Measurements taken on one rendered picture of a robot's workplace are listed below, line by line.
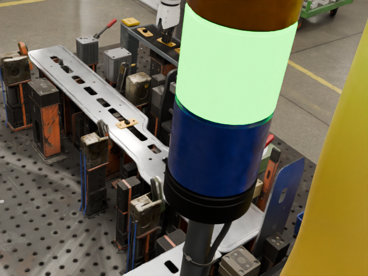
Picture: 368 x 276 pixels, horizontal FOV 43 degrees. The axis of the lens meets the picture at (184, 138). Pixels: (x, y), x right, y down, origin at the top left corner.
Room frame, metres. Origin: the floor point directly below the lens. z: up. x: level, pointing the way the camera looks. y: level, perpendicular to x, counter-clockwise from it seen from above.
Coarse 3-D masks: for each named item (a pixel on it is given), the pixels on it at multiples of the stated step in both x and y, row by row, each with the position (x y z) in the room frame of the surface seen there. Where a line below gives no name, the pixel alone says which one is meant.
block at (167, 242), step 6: (168, 234) 0.96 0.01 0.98; (174, 234) 0.96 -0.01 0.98; (180, 234) 0.96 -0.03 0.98; (162, 240) 0.93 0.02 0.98; (168, 240) 0.93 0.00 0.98; (174, 240) 0.94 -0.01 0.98; (180, 240) 0.94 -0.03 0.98; (156, 246) 0.92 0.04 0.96; (162, 246) 0.91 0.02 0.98; (168, 246) 0.91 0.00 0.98; (174, 246) 0.91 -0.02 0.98; (156, 252) 0.92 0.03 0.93; (162, 252) 0.90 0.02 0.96; (168, 264) 0.88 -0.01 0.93; (174, 270) 0.90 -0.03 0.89
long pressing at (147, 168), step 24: (48, 48) 1.97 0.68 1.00; (48, 72) 1.76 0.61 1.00; (72, 72) 1.78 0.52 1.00; (72, 96) 1.60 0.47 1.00; (96, 96) 1.62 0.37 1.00; (120, 96) 1.64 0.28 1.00; (96, 120) 1.45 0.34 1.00; (144, 120) 1.49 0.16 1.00; (120, 144) 1.33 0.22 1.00; (144, 144) 1.35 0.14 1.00; (144, 168) 1.21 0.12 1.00; (240, 240) 0.96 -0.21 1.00
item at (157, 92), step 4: (160, 84) 1.65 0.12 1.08; (164, 84) 1.65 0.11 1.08; (156, 88) 1.61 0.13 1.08; (160, 88) 1.62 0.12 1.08; (152, 92) 1.61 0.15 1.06; (156, 92) 1.59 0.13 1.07; (160, 92) 1.59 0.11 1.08; (152, 96) 1.61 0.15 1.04; (156, 96) 1.59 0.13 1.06; (160, 96) 1.57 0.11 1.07; (152, 100) 1.60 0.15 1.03; (156, 100) 1.59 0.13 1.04; (160, 100) 1.57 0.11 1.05; (152, 104) 1.60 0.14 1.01; (156, 104) 1.59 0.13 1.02; (152, 108) 1.60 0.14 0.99; (156, 108) 1.58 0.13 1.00; (152, 112) 1.60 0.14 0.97; (156, 112) 1.58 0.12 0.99; (152, 116) 1.61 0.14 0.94; (156, 116) 1.58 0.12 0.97; (152, 120) 1.61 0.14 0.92; (156, 120) 1.59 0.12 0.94; (152, 124) 1.61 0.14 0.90; (156, 124) 1.59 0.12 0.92; (160, 124) 1.58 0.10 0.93; (152, 128) 1.61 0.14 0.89; (156, 128) 1.59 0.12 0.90; (160, 128) 1.58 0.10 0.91; (152, 132) 1.61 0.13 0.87; (156, 132) 1.59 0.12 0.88; (160, 132) 1.58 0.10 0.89; (156, 136) 1.59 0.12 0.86; (152, 148) 1.59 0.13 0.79
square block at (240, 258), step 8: (240, 248) 0.87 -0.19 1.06; (224, 256) 0.83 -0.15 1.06; (232, 256) 0.84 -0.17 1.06; (240, 256) 0.84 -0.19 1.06; (248, 256) 0.85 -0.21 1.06; (224, 264) 0.82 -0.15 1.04; (232, 264) 0.81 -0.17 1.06; (240, 264) 0.81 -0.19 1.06; (248, 264) 0.82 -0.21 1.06; (256, 264) 0.82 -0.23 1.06; (224, 272) 0.82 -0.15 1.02; (232, 272) 0.80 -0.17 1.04; (240, 272) 0.79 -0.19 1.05; (248, 272) 0.80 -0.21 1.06; (256, 272) 0.82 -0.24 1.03
